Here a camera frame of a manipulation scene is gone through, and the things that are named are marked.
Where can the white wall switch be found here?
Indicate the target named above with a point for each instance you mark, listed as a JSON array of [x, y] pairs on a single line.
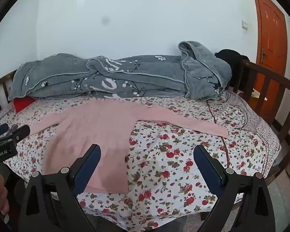
[[244, 24]]

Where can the wooden chair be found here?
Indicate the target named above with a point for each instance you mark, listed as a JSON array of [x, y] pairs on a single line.
[[263, 72]]

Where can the grey printed quilt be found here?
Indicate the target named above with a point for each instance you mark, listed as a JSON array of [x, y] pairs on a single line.
[[62, 77]]

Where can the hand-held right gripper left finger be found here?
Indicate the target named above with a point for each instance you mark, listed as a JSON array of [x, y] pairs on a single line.
[[87, 171]]

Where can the orange wooden door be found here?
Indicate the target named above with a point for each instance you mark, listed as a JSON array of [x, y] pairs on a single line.
[[268, 41]]

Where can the pink knit sweater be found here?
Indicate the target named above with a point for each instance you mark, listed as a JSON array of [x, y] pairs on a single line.
[[87, 130]]

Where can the floral bed sheet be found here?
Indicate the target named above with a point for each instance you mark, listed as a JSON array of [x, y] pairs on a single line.
[[171, 149]]

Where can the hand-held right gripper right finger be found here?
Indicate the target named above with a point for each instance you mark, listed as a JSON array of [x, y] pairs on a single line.
[[205, 166]]

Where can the red pillow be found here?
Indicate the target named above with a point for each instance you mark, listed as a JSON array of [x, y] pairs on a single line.
[[23, 104]]

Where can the black garment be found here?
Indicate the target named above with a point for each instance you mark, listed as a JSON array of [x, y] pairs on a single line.
[[229, 58]]

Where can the person's left hand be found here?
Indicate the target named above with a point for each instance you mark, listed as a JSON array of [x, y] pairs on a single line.
[[0, 198]]

